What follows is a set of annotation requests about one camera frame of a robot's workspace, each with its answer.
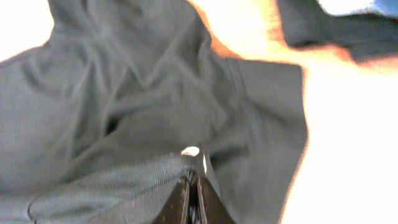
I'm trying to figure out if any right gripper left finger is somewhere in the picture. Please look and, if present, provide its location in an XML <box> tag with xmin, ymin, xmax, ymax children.
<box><xmin>152</xmin><ymin>179</ymin><xmax>190</xmax><ymax>224</ymax></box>

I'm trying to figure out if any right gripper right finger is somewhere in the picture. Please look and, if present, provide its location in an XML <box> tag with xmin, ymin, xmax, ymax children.
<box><xmin>197</xmin><ymin>177</ymin><xmax>235</xmax><ymax>224</ymax></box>

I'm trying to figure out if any black t-shirt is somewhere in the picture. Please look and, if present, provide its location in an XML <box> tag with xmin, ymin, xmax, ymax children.
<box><xmin>1</xmin><ymin>1</ymin><xmax>307</xmax><ymax>223</ymax></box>

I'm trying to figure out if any black garment in pile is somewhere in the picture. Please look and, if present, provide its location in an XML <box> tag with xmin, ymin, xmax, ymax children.
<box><xmin>277</xmin><ymin>0</ymin><xmax>397</xmax><ymax>62</ymax></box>

